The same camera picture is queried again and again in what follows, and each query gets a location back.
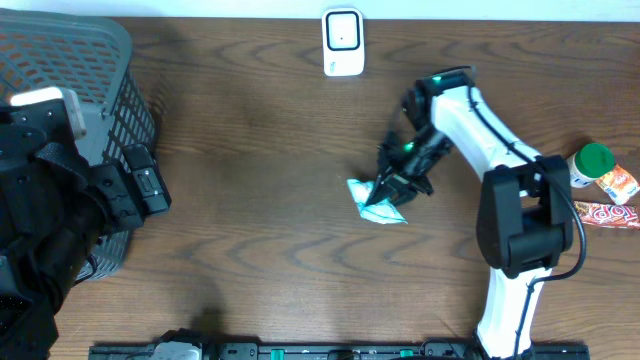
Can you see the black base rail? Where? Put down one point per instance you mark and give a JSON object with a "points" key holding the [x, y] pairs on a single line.
{"points": [[186, 344]]}

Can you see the green lid jar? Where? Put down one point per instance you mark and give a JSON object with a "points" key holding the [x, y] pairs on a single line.
{"points": [[589, 164]]}

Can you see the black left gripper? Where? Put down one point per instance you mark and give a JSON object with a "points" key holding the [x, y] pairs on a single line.
{"points": [[130, 197]]}

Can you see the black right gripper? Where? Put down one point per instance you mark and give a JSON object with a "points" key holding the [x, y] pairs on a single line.
{"points": [[393, 178]]}

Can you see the small orange tissue pack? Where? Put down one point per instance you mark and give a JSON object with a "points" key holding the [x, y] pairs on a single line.
{"points": [[619, 185]]}

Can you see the grey plastic mesh basket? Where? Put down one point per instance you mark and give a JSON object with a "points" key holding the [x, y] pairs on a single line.
{"points": [[89, 56]]}

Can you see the orange snack packet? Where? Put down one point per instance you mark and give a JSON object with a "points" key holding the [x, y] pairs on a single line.
{"points": [[608, 215]]}

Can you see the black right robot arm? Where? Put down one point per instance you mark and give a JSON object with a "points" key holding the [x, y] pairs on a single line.
{"points": [[525, 215]]}

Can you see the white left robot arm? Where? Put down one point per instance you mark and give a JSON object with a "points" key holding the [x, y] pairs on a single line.
{"points": [[54, 208]]}

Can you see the teal wet wipes pack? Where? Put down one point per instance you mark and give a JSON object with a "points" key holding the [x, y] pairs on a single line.
{"points": [[382, 213]]}

